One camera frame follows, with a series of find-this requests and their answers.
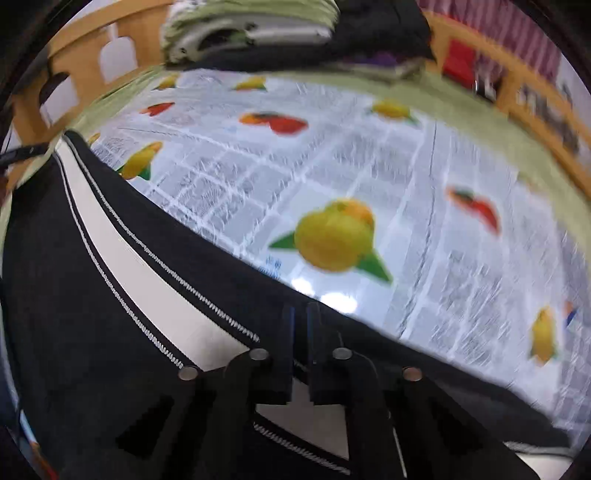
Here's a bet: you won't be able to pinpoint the pile of black clothing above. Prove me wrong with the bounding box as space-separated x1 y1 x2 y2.
194 0 437 75

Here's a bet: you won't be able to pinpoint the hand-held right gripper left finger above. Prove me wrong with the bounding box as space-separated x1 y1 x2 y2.
60 305 296 480

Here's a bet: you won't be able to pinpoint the black pants with white stripe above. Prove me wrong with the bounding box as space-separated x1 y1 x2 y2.
0 130 573 480

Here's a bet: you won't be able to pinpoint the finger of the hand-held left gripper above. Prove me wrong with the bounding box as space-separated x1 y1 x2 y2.
0 143 49 168

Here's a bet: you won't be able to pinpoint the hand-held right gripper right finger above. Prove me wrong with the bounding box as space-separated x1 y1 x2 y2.
307 303 541 480

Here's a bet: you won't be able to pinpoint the red chair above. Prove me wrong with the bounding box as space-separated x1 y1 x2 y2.
443 39 476 86

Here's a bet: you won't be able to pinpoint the folded floral quilt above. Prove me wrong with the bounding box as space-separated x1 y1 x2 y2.
159 0 342 65

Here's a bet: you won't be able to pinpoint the red striped curtain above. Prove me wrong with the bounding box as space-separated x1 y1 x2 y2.
418 0 561 81

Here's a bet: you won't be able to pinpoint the purple cloth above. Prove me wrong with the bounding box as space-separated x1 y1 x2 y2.
360 52 402 68

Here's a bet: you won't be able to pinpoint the fruit print plastic tablecloth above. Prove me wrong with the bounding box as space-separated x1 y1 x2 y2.
88 71 587 430

